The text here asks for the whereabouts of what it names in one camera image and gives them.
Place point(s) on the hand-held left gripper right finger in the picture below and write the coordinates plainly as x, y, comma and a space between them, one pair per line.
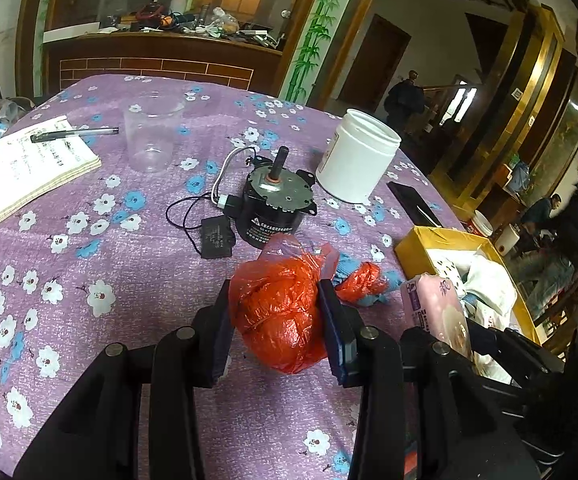
336, 335

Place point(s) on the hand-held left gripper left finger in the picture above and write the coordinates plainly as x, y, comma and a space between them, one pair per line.
221, 335

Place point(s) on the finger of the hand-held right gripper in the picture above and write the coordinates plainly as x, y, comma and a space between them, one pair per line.
489, 342

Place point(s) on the pale pink tissue pack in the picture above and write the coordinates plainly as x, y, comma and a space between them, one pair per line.
434, 310

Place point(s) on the yellow cardboard box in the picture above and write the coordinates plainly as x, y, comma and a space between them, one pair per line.
429, 235

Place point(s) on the small red plastic bag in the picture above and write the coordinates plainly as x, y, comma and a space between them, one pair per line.
366, 280

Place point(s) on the small printed tissue pack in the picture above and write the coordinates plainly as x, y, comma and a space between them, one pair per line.
446, 267

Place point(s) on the black capacitor block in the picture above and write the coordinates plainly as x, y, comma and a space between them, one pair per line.
216, 237

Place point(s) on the white bucket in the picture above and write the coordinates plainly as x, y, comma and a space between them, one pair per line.
480, 222
508, 240

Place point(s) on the purple floral tablecloth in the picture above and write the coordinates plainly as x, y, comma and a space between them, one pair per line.
119, 260

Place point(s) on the black electric motor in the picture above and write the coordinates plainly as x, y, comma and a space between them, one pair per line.
269, 210

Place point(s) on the black phone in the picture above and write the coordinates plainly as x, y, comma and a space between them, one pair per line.
409, 200

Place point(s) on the white plastic jar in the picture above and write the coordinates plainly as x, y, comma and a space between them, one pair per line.
354, 160

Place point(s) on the clear plastic cup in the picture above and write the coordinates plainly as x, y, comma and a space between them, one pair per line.
151, 135

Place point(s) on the black pen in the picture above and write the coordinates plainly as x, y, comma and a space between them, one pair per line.
69, 134

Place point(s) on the paper notebook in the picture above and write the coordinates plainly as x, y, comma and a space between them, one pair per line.
19, 170

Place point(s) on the wooden glass cabinet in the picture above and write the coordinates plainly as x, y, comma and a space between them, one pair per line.
169, 65

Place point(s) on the brown wooden door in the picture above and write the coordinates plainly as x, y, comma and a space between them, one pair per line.
369, 60

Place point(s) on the bamboo painted pillar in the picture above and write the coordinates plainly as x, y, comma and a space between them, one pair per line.
314, 45

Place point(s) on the pile of assorted clutter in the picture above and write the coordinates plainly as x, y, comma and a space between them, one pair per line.
194, 20

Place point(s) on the flat white box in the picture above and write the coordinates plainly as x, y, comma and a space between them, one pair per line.
69, 32

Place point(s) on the gold trimmed wooden frame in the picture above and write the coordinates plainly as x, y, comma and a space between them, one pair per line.
519, 110

